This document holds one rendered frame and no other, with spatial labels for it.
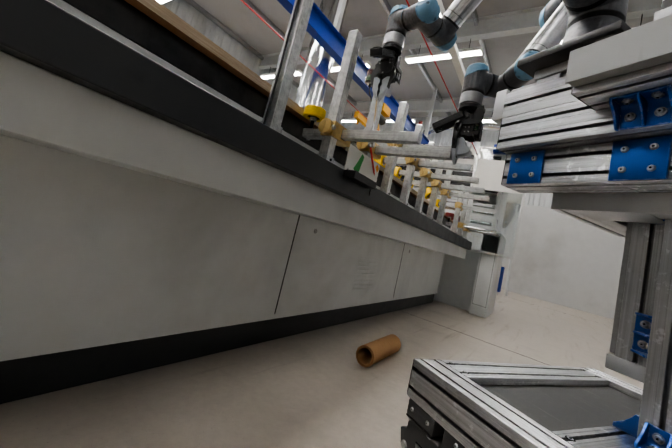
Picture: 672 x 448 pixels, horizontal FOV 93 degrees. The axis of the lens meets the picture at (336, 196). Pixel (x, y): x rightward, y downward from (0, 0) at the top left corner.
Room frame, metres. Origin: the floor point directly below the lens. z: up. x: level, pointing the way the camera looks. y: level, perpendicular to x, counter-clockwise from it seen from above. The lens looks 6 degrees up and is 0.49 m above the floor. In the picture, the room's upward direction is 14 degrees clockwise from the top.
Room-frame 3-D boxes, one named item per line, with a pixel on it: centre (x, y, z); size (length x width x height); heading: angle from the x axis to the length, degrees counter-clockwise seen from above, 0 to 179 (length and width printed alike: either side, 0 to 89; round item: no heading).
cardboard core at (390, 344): (1.44, -0.34, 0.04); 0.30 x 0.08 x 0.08; 146
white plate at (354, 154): (1.20, -0.08, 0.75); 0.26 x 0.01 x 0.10; 146
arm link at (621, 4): (0.73, -0.52, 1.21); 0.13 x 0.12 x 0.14; 128
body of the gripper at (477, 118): (1.07, -0.39, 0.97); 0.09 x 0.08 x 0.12; 56
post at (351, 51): (1.03, 0.06, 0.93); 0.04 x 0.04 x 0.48; 56
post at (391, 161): (1.44, -0.21, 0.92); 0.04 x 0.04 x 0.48; 56
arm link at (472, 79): (1.08, -0.39, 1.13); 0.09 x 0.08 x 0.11; 90
